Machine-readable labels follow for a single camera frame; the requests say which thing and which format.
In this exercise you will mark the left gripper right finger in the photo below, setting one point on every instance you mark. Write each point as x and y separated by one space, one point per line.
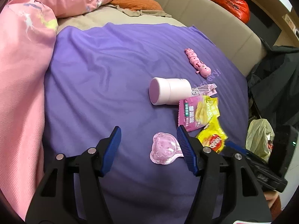
228 191

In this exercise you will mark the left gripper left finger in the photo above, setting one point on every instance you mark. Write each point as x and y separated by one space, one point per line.
54 199

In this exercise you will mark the yellow wafer wrapper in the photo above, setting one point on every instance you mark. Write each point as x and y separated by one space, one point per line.
212 135

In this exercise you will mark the green trash bag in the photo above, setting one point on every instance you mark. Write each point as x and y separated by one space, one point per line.
259 140

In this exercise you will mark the right hand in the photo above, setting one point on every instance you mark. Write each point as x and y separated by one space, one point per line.
273 199

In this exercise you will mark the pink heart plastic tray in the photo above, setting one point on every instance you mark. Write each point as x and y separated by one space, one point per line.
165 149

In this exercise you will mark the dark jacket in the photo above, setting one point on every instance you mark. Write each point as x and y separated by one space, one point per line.
273 85

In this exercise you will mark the pink yellow chip bag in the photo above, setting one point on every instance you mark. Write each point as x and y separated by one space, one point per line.
196 112

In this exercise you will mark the pink clear candy wrapper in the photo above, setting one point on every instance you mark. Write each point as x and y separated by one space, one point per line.
204 90

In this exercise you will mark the pink plastic cup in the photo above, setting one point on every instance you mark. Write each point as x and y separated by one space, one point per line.
169 91

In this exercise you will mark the pink caterpillar toy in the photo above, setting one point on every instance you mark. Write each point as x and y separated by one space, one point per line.
198 65

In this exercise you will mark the purple bed blanket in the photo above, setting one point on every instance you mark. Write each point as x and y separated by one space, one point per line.
99 78

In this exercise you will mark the wooden shelf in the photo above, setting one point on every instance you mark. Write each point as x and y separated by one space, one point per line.
275 21

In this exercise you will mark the large red plastic bag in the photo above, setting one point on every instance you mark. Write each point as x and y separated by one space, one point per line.
239 8

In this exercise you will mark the pink floral duvet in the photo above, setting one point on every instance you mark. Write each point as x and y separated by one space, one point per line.
28 35

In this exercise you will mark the beige bed headboard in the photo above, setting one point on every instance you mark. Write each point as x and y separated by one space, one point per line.
235 39

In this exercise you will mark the beige bed sheet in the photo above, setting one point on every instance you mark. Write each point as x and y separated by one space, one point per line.
116 15

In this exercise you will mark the orange pillow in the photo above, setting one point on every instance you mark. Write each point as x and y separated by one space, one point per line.
136 5

